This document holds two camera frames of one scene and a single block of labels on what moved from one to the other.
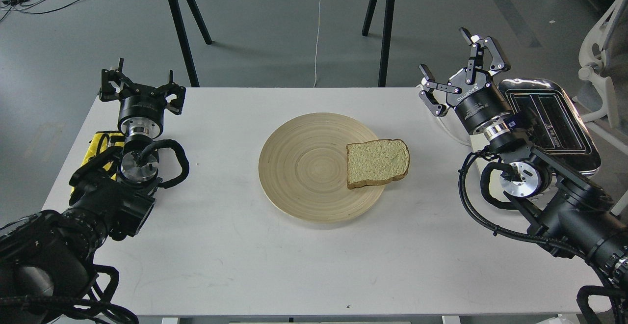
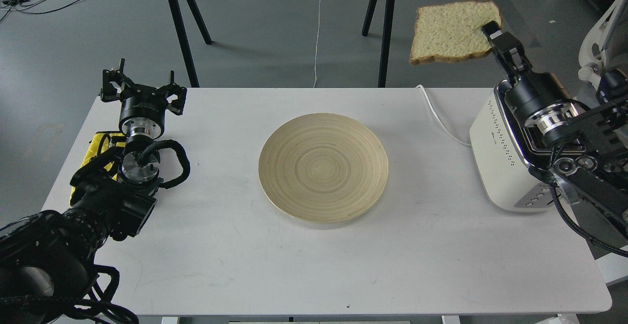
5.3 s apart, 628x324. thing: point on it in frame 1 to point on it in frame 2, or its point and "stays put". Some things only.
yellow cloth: [102, 141] stays put
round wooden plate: [303, 168] stays put
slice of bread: [376, 162] to [453, 30]
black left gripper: [138, 100] stays put
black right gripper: [478, 99] to [530, 91]
